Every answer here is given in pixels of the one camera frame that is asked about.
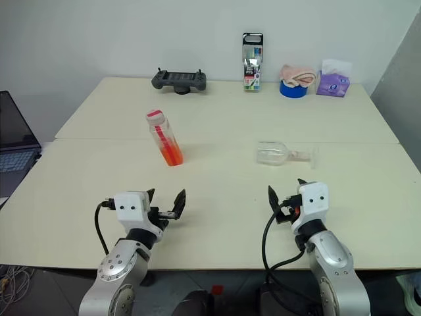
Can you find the pink cloth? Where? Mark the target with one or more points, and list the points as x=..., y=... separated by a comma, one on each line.
x=297, y=75

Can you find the dark grey handheld controller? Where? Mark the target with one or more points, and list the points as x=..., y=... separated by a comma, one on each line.
x=179, y=80

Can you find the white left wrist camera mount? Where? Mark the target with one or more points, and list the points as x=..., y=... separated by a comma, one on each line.
x=130, y=205

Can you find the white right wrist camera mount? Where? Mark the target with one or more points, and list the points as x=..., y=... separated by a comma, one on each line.
x=314, y=200

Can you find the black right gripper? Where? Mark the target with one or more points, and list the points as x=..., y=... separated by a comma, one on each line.
x=289, y=210

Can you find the bottle with orange liquid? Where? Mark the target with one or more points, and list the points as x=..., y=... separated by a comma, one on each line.
x=166, y=145

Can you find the purple tissue pack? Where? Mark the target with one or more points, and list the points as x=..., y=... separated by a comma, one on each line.
x=332, y=85

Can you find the clear wine glass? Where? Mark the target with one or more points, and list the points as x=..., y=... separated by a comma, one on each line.
x=271, y=153

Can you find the colour marker pen pack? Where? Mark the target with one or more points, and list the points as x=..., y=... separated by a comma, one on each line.
x=252, y=62

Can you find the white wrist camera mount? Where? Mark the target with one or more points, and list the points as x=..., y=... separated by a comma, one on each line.
x=314, y=200
x=130, y=205

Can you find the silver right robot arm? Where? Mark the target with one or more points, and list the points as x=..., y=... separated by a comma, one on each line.
x=335, y=263

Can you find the dark rounded shape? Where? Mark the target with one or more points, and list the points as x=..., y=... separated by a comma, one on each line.
x=194, y=304

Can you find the blue tape roll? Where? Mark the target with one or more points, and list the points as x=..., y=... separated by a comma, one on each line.
x=292, y=91

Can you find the grey partition board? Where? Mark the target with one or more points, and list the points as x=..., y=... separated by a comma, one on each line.
x=401, y=98

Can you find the grey laptop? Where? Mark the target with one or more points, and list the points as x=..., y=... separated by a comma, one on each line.
x=14, y=131

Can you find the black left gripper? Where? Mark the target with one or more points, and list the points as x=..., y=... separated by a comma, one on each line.
x=163, y=216

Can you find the small red cap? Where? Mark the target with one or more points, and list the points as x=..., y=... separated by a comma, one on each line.
x=217, y=290

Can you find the pink white bottle cap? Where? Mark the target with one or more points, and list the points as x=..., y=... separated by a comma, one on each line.
x=155, y=116

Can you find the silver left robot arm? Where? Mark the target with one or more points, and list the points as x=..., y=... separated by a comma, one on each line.
x=115, y=266

